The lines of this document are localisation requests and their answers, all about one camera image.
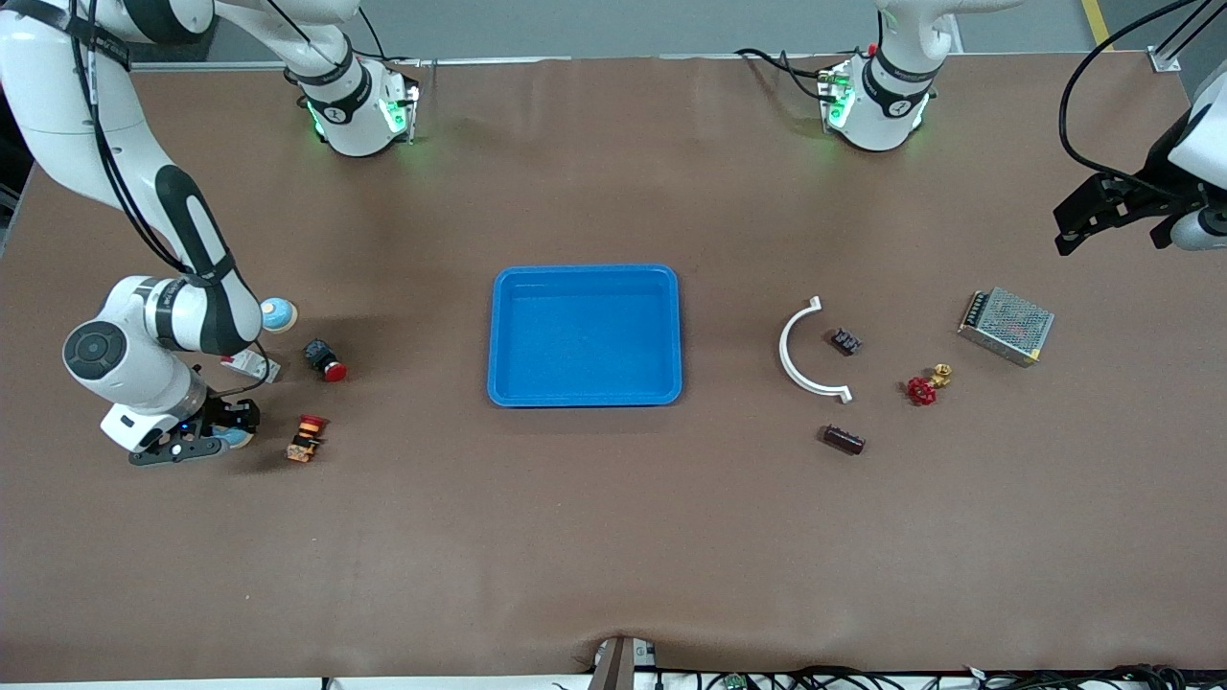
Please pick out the blue plastic tray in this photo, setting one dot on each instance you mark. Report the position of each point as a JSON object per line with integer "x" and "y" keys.
{"x": 585, "y": 335}

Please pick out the aluminium table rail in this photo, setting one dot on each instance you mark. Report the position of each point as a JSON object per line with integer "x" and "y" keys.
{"x": 192, "y": 65}

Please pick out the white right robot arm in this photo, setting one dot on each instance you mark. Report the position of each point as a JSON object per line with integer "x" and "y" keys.
{"x": 57, "y": 86}

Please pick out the red orange button switch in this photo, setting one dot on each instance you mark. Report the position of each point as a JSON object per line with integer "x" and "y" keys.
{"x": 307, "y": 439}

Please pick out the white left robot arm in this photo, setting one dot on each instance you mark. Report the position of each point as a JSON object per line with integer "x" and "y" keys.
{"x": 887, "y": 105}

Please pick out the brass valve red handwheel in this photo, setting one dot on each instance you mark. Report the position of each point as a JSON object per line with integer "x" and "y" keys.
{"x": 921, "y": 390}

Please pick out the aluminium frame corner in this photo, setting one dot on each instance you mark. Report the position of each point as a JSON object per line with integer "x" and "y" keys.
{"x": 1163, "y": 59}

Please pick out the black red push button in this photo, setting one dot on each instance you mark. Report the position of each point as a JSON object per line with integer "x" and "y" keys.
{"x": 335, "y": 372}

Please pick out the black terminal block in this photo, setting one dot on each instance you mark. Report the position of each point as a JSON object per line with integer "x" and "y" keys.
{"x": 845, "y": 341}

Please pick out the brown table mat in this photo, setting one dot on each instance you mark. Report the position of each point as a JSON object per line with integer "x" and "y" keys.
{"x": 613, "y": 527}

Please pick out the metal mesh power supply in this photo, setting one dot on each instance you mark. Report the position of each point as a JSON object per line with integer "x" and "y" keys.
{"x": 1007, "y": 326}

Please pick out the white red circuit breaker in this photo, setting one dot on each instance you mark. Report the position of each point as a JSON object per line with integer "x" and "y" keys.
{"x": 259, "y": 367}

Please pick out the light blue desk bell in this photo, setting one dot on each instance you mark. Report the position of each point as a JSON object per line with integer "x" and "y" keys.
{"x": 280, "y": 314}
{"x": 240, "y": 440}

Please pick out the yellow floor tape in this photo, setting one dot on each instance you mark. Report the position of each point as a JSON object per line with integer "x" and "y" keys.
{"x": 1099, "y": 24}

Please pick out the brown camera mount post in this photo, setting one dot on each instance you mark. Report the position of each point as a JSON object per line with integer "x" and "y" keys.
{"x": 615, "y": 671}

